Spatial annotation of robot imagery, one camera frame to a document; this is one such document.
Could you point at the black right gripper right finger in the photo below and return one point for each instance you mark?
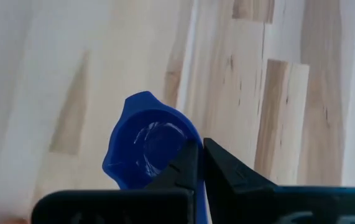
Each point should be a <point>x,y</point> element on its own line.
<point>236,193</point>

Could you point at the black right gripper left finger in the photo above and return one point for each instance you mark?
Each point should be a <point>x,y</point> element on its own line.
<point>164,186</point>

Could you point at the small dark blue measuring cup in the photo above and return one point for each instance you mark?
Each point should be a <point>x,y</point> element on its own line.
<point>140,130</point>

